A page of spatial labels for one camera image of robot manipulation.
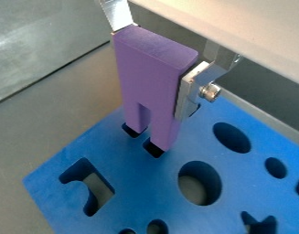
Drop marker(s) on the blue foam shape board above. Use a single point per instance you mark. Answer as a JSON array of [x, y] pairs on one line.
[[225, 181]]

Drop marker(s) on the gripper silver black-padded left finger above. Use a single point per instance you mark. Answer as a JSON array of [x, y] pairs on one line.
[[117, 13]]

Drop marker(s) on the gripper silver screw right finger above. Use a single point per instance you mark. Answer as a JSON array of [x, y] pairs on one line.
[[197, 82]]

